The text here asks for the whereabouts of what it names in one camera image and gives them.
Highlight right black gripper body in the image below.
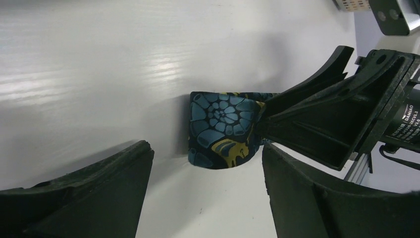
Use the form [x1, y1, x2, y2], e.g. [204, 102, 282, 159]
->
[346, 49, 420, 170]

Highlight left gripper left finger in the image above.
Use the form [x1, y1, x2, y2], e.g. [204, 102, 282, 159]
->
[0, 140, 154, 238]

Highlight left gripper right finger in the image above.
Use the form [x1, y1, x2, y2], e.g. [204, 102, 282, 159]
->
[262, 144, 420, 238]

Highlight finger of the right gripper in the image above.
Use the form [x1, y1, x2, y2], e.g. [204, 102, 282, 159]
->
[256, 72, 404, 172]
[262, 46, 354, 119]

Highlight white plastic basket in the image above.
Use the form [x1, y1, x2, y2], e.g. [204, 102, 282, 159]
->
[333, 0, 371, 12]

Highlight blue patterned tie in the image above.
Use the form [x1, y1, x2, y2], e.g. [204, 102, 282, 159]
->
[188, 91, 274, 170]

